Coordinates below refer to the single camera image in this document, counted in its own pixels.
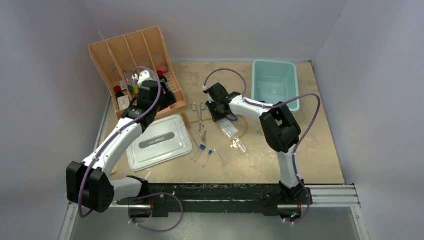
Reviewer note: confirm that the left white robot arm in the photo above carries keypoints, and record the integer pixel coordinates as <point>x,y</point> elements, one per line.
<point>87,182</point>

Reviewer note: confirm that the white storage box lid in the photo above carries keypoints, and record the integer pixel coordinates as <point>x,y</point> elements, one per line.
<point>163,140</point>

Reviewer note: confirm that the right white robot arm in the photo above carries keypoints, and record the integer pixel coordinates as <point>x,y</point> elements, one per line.
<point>280,128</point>

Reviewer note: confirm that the small white plastic packet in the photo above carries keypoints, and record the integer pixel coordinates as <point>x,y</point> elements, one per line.
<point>227,127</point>

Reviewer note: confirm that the clear test tube rack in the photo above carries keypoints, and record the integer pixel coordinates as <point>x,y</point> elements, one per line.
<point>231,151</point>

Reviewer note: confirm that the pink plastic organizer rack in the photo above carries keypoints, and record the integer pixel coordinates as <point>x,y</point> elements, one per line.
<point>116,58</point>

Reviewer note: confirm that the teal plastic bin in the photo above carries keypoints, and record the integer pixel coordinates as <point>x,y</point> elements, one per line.
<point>274,81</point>

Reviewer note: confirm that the large blue-capped test tube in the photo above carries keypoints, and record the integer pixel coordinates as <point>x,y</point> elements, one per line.
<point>198,153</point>

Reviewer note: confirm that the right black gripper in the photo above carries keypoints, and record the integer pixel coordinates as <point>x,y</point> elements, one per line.
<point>216,117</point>

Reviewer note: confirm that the metal crucible tongs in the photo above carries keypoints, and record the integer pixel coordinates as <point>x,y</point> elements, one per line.
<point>199,108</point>

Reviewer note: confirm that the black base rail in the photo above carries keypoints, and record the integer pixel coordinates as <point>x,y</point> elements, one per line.
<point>260,198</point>

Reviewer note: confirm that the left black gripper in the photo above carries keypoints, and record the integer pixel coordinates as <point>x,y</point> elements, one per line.
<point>168,98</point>

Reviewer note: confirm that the tan rubber tubing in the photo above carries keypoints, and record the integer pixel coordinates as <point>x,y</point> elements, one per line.
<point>188,123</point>

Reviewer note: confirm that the blue safety glasses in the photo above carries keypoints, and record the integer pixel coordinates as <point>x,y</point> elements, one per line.
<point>232,118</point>

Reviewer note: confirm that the small blue-capped test tube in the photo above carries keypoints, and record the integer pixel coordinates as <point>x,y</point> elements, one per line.
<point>208,156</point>

